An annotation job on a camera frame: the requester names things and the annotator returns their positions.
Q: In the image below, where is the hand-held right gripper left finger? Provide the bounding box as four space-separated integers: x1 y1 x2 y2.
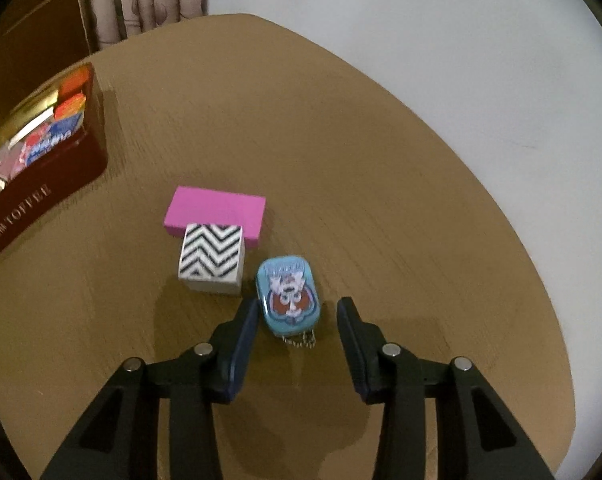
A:
40 297 261 480

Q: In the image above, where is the red tin box gold inside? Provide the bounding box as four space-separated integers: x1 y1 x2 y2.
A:
0 62 109 276

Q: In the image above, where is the pink rectangular box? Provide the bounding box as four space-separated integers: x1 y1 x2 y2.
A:
164 186 267 251

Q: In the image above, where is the small blue oval tin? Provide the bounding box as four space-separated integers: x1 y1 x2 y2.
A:
256 255 321 349

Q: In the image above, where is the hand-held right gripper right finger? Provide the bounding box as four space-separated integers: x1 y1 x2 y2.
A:
336 296 555 480

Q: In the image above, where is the black-white zigzag box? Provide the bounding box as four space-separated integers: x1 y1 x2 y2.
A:
177 223 246 296

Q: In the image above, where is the red rectangular box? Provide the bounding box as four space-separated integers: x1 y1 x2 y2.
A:
53 92 87 121

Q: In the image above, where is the clear plastic box blue-red label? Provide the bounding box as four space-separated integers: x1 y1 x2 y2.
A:
18 110 86 168

